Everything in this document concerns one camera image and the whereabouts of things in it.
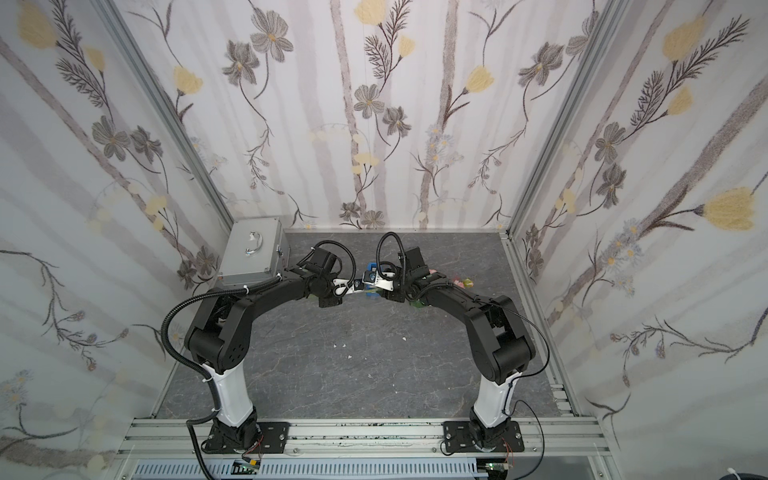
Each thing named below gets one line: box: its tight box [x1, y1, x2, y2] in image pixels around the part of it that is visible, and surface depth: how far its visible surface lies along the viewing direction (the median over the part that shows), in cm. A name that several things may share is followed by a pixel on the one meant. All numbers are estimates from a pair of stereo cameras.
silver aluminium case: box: [218, 217, 290, 290], surface depth 95 cm
